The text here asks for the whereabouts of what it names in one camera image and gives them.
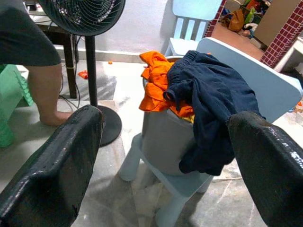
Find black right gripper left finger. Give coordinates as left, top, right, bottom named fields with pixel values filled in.
left=0, top=105, right=105, bottom=227

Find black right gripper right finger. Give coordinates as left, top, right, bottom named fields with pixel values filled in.
left=226, top=111, right=303, bottom=227

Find navy blue shorts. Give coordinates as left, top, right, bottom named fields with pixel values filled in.
left=162, top=50, right=266, bottom=176

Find light blue kids chair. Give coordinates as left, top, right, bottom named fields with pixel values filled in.
left=118, top=37, right=303, bottom=227
left=164, top=0, right=223, bottom=57

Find person in dark shorts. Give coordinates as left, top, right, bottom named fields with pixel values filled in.
left=0, top=0, right=74, bottom=127

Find green plastic stool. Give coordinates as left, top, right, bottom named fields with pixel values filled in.
left=0, top=64, right=35, bottom=148

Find grey plastic bin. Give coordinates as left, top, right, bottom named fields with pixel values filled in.
left=141, top=55, right=197, bottom=177

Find dark wooden desk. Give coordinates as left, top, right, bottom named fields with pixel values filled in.
left=26, top=3, right=80, bottom=99

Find white toy shelf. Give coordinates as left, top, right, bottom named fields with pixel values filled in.
left=274, top=36, right=303, bottom=73

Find black standing fan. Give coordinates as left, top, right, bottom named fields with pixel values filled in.
left=37, top=0, right=126, bottom=147

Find orange garment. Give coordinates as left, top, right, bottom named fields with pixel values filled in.
left=138, top=50, right=196, bottom=123

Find brown wooden door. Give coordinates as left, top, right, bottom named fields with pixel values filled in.
left=254, top=0, right=299, bottom=48

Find orange brown bag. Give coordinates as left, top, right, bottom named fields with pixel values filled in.
left=227, top=9, right=245, bottom=33

